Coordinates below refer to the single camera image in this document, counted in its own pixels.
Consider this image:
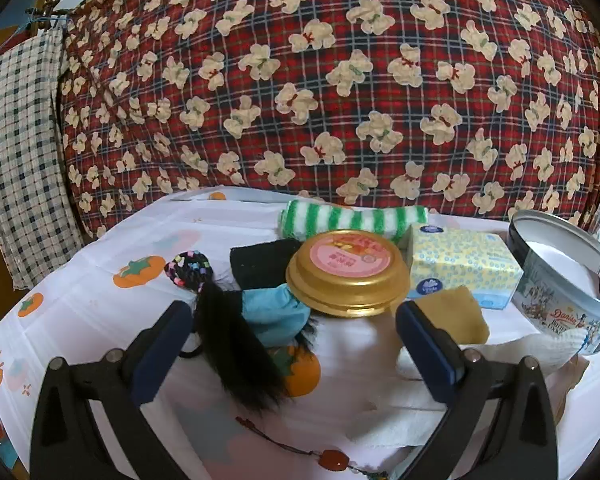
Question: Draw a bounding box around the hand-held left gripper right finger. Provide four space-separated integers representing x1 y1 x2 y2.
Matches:
395 300 573 480

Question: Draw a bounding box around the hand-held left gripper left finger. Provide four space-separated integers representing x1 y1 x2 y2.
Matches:
29 301 201 480

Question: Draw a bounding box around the mustard yellow cloth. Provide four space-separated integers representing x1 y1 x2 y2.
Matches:
420 285 491 346

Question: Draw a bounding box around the round cookie tin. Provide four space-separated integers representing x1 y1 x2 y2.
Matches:
507 210 600 357

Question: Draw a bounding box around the black hairpiece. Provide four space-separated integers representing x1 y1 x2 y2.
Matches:
180 280 321 413

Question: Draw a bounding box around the light blue face mask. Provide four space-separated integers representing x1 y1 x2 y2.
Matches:
240 284 311 348

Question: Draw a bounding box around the green white striped sock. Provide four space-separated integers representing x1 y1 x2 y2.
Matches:
278 199 428 253

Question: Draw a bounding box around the round gold lidded jar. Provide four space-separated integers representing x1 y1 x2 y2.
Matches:
286 230 411 318

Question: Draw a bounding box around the white persimmon print tablecloth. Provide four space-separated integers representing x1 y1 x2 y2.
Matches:
0 187 600 480

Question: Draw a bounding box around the black white checkered cloth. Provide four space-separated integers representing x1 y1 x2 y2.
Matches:
0 27 86 291

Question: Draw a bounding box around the red plaid bear blanket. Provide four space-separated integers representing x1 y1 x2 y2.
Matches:
55 0 600 241

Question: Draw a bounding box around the red bead cord charm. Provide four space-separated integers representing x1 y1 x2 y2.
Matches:
235 415 396 480

